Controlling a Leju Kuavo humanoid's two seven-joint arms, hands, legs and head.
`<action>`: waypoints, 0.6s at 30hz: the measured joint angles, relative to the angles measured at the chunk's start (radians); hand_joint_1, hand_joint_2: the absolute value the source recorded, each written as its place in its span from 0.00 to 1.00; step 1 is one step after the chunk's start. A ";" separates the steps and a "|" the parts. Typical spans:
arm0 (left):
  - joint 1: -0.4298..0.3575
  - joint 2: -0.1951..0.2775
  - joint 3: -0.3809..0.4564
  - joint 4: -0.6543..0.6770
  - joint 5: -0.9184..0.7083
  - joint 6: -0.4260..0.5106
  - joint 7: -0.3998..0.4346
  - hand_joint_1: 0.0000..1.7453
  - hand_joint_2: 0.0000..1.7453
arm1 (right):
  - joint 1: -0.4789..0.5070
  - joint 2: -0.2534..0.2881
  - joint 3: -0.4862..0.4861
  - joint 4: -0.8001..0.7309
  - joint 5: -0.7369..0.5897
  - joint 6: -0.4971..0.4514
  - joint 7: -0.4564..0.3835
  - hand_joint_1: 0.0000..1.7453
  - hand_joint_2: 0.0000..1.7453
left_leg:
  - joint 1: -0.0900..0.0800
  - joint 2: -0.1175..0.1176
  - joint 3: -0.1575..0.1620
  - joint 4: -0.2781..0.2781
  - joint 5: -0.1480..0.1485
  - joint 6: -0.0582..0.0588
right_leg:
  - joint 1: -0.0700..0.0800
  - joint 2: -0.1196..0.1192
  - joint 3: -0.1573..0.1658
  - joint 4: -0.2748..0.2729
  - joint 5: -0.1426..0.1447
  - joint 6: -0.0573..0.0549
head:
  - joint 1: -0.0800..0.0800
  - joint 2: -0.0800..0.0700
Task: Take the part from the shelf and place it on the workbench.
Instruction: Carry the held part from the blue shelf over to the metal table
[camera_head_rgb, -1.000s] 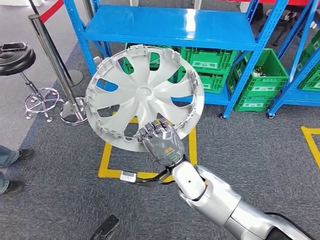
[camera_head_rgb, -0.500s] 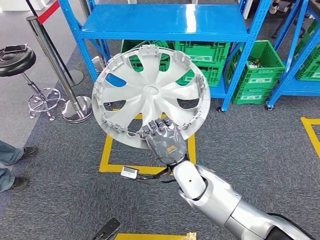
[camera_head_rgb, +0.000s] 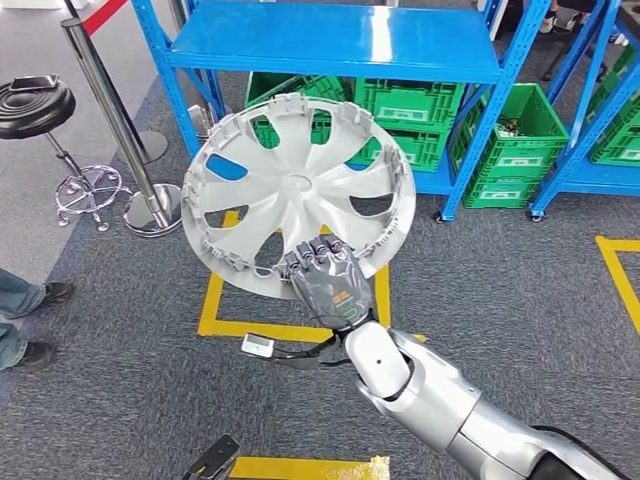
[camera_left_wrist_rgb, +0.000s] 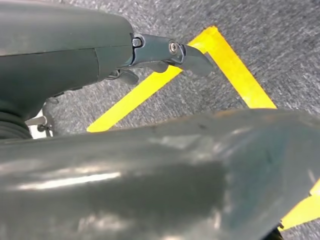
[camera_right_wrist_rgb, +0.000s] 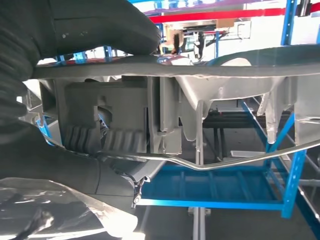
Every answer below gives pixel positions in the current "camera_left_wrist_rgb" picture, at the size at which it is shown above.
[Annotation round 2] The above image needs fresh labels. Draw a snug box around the yellow floor tape square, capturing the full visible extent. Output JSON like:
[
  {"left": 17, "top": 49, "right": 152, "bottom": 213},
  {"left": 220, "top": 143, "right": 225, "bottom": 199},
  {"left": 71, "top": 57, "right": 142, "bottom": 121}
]
[{"left": 86, "top": 25, "right": 320, "bottom": 232}]

